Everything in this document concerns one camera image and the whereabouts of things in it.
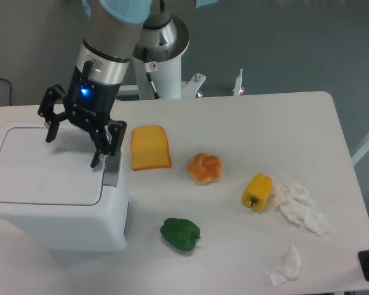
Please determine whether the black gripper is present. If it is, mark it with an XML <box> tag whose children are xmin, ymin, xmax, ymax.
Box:
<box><xmin>38</xmin><ymin>60</ymin><xmax>127</xmax><ymax>168</ymax></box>

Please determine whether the white trash can lid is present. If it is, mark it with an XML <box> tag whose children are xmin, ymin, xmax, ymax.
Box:
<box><xmin>0</xmin><ymin>124</ymin><xmax>103</xmax><ymax>206</ymax></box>

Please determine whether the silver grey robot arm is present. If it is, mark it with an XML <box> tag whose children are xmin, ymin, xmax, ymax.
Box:
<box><xmin>38</xmin><ymin>1</ymin><xmax>207</xmax><ymax>167</ymax></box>

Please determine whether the white trash can body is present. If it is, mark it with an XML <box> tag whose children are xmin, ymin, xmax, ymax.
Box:
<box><xmin>0</xmin><ymin>122</ymin><xmax>130</xmax><ymax>251</ymax></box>

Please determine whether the orange toast slice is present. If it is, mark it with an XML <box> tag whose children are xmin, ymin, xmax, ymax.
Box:
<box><xmin>130</xmin><ymin>125</ymin><xmax>172</xmax><ymax>171</ymax></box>

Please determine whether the knotted bread roll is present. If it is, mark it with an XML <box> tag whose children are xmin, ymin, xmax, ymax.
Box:
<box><xmin>186</xmin><ymin>153</ymin><xmax>224</xmax><ymax>185</ymax></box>

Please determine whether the green bell pepper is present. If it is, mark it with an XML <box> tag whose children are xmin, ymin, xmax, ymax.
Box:
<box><xmin>160</xmin><ymin>218</ymin><xmax>200</xmax><ymax>252</ymax></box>

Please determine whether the white levelling foot with bolt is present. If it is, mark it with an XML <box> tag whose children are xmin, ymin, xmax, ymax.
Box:
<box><xmin>232</xmin><ymin>68</ymin><xmax>245</xmax><ymax>96</ymax></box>

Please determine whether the yellow bell pepper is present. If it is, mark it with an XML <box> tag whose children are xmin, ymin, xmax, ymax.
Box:
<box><xmin>242</xmin><ymin>173</ymin><xmax>272</xmax><ymax>211</ymax></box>

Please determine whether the large crumpled white tissue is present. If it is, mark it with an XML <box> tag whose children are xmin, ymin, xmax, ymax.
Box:
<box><xmin>270</xmin><ymin>182</ymin><xmax>330</xmax><ymax>236</ymax></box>

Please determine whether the small crumpled white tissue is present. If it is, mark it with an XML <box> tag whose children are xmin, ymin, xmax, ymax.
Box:
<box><xmin>268</xmin><ymin>244</ymin><xmax>302</xmax><ymax>288</ymax></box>

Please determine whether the black cable on floor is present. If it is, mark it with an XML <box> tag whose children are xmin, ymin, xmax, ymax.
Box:
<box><xmin>0</xmin><ymin>77</ymin><xmax>13</xmax><ymax>107</ymax></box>

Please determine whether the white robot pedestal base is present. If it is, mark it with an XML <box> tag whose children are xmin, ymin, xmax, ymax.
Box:
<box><xmin>117</xmin><ymin>56</ymin><xmax>206</xmax><ymax>100</ymax></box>

